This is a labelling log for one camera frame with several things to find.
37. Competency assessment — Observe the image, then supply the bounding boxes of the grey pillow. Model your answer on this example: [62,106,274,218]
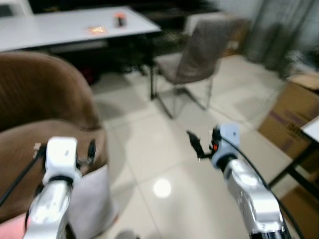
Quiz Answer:
[67,164,120,239]

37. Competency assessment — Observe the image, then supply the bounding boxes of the brown fabric sofa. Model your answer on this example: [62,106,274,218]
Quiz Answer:
[0,50,108,223]

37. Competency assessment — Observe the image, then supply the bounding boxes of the small white table black legs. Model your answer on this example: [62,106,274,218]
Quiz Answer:
[268,117,319,200]

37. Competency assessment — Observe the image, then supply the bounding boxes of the printed cardboard box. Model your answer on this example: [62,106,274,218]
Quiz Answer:
[258,74,319,161]

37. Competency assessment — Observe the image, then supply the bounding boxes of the plain cardboard box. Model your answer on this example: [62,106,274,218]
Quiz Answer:
[279,183,319,239]

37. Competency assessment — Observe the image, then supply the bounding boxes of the brown chair metal legs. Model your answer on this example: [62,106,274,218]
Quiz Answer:
[150,17,241,119]

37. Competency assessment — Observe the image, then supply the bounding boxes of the flat orange item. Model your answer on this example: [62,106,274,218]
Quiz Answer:
[87,25,108,36]

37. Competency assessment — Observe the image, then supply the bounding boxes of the large white table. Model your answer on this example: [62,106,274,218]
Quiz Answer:
[0,6,163,53]

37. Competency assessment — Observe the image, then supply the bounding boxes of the grey curtain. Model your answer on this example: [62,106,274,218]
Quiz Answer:
[243,0,319,76]

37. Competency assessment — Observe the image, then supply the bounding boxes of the dark can red top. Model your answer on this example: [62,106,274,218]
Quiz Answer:
[114,12,128,28]

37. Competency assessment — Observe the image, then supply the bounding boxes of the white chair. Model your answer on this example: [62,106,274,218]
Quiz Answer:
[0,0,33,18]

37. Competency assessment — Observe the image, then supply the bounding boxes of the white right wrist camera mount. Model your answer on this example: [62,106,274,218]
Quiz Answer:
[209,124,240,168]

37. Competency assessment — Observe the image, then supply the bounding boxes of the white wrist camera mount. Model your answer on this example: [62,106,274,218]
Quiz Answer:
[42,137,80,186]
[209,124,240,168]

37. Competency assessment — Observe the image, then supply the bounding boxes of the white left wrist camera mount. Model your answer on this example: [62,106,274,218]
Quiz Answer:
[42,137,80,186]

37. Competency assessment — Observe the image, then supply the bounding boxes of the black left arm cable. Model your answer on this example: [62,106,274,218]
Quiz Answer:
[0,153,46,208]

